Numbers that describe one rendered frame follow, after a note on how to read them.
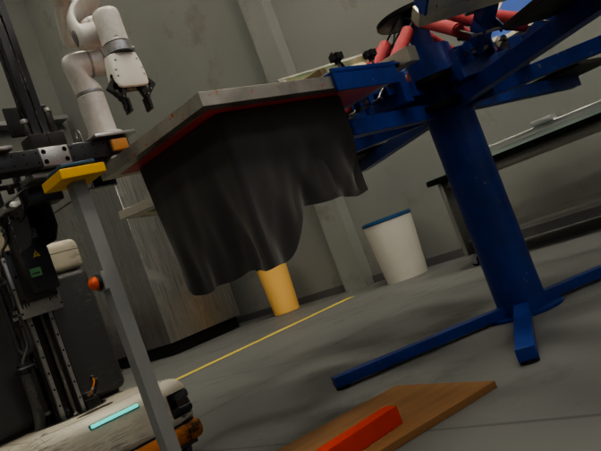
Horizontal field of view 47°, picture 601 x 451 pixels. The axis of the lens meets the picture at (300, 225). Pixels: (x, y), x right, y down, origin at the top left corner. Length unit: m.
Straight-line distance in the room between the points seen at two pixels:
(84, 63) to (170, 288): 5.48
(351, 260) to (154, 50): 3.92
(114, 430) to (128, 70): 1.16
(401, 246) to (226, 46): 3.35
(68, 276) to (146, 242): 4.99
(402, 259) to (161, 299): 2.77
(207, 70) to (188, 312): 2.89
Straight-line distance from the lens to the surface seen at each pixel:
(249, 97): 1.82
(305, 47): 7.48
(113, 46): 2.01
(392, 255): 6.36
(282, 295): 7.65
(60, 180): 1.89
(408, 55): 2.30
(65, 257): 2.83
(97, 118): 2.45
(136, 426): 2.48
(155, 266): 7.76
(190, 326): 7.85
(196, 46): 8.72
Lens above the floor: 0.53
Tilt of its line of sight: 2 degrees up
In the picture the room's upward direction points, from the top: 20 degrees counter-clockwise
